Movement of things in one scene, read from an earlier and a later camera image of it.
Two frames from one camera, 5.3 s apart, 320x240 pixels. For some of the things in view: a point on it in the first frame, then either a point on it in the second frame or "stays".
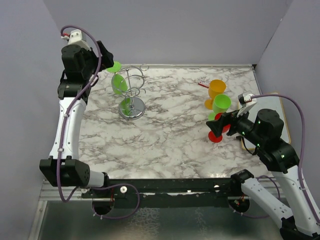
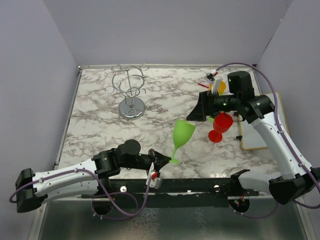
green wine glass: x=118 y=83 → x=182 y=132
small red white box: x=204 y=83 stays
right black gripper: x=216 y=125 → x=204 y=107
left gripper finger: x=107 y=60 → x=160 y=160
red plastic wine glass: x=212 y=136 stays
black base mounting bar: x=156 y=193 stays
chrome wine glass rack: x=129 y=81 stays
